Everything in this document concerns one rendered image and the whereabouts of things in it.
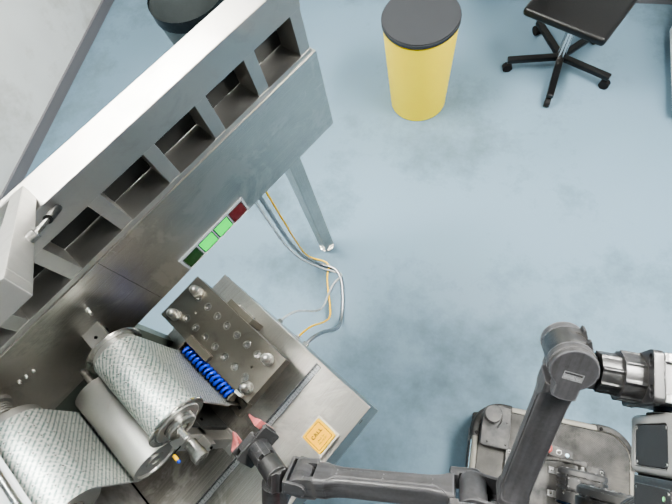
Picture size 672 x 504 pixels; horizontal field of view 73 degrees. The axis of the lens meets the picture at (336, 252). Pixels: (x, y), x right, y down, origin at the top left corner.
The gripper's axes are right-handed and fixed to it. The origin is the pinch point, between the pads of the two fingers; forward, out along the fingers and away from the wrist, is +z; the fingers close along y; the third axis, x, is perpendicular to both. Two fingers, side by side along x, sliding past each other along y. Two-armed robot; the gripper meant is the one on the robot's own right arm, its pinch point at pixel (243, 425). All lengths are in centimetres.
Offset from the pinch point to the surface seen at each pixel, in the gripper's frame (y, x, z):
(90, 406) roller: -20.7, 27.1, 16.9
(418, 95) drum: 168, -31, 103
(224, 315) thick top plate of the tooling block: 16.2, 10.6, 27.0
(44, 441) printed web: -26.1, 36.3, 4.9
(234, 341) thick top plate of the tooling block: 13.0, 6.4, 19.9
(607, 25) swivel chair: 237, -38, 38
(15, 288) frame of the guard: 11, 78, -43
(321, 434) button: 11.3, -20.4, -5.6
